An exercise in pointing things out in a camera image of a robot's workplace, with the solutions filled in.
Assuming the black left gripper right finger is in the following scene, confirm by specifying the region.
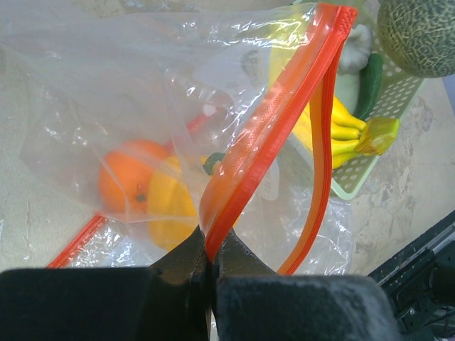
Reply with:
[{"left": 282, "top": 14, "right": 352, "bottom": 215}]
[{"left": 213, "top": 232, "right": 400, "bottom": 340}]

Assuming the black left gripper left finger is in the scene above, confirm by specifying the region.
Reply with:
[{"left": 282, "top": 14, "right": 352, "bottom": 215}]
[{"left": 1, "top": 229, "right": 210, "bottom": 340}]

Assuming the orange fruit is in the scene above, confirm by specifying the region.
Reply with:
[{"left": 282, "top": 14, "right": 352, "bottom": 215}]
[{"left": 97, "top": 139, "right": 169, "bottom": 222}]

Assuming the clear zip bag orange zipper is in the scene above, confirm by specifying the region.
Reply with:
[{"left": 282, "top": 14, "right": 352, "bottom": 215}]
[{"left": 1, "top": 1, "right": 358, "bottom": 274}]

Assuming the green netted melon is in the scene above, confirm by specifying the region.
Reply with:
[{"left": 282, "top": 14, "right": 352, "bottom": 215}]
[{"left": 377, "top": 1, "right": 454, "bottom": 78}]

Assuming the yellow banana bunch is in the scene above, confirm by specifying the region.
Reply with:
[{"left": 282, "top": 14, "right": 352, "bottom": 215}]
[{"left": 269, "top": 48, "right": 400, "bottom": 169}]

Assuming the green cucumber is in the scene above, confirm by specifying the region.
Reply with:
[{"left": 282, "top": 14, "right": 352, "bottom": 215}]
[{"left": 353, "top": 53, "right": 383, "bottom": 121}]

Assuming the pale green perforated basket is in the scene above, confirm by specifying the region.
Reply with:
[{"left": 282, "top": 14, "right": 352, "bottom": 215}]
[{"left": 331, "top": 1, "right": 424, "bottom": 200}]

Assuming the white garlic bulb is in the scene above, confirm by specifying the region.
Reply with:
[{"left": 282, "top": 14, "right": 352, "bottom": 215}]
[{"left": 335, "top": 24, "right": 373, "bottom": 114}]

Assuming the black front mounting rail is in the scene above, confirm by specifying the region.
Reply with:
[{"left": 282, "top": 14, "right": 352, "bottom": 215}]
[{"left": 369, "top": 212, "right": 454, "bottom": 340}]

